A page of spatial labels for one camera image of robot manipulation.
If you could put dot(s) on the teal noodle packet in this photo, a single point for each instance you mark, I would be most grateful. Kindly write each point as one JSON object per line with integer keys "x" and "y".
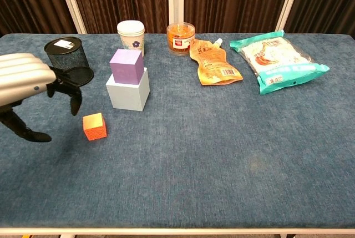
{"x": 277, "y": 60}

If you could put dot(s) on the white paper cup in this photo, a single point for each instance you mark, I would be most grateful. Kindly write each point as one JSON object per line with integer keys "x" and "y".
{"x": 131, "y": 35}

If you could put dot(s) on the clear jar orange contents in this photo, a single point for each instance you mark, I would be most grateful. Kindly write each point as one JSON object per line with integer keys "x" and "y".
{"x": 180, "y": 41}

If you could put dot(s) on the orange spout pouch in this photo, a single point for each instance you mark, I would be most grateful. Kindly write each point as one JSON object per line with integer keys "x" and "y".
{"x": 213, "y": 63}

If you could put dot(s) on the light blue cube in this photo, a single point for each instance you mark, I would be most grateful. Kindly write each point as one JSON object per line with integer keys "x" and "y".
{"x": 130, "y": 96}

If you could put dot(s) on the black mesh pen holder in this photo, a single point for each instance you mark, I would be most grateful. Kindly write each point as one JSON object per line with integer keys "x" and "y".
{"x": 69, "y": 56}

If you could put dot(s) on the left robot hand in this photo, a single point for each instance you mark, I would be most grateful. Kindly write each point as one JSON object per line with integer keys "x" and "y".
{"x": 25, "y": 77}

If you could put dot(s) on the blue table cover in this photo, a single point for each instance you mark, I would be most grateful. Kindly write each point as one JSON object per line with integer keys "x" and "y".
{"x": 194, "y": 152}

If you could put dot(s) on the orange yellow cube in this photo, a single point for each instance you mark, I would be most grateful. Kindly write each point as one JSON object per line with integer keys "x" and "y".
{"x": 94, "y": 128}

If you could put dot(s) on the purple cube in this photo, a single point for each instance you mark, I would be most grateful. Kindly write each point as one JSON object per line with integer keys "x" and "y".
{"x": 124, "y": 67}

